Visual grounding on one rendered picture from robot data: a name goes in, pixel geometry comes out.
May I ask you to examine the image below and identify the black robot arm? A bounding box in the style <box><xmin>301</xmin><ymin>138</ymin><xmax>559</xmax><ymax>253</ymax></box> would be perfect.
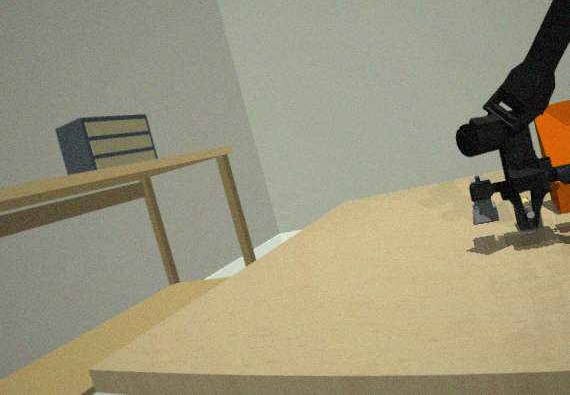
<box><xmin>456</xmin><ymin>0</ymin><xmax>570</xmax><ymax>194</ymax></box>

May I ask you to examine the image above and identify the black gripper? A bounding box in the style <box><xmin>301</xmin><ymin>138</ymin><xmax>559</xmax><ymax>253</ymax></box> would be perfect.
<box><xmin>470</xmin><ymin>141</ymin><xmax>570</xmax><ymax>229</ymax></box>

